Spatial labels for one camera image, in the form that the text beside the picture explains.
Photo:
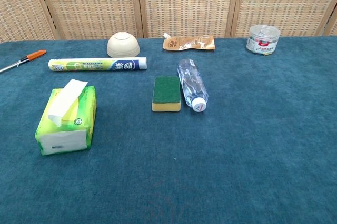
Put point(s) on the green white wrap roll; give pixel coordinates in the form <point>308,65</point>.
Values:
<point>97,65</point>

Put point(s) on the clear round plastic container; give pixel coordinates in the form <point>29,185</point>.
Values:
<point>263,40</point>

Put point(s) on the beige upturned bowl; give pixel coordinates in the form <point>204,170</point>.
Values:
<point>123,45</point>

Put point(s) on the white tissue sheet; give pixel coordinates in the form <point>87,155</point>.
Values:
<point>65,99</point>

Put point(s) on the teal table cloth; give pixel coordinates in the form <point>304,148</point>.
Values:
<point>210,155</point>

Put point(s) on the clear plastic water bottle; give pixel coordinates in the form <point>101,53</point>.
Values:
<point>191,83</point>

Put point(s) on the green yellow tissue pack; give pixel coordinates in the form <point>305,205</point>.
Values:
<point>65,126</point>

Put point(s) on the orange capped pen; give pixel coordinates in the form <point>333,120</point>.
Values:
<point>25,58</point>

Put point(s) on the yellow green scrub sponge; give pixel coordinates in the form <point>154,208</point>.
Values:
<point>166,92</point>

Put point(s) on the woven rattan folding screen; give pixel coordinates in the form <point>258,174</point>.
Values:
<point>184,0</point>

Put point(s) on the orange spouted drink pouch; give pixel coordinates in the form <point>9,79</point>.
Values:
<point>189,43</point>

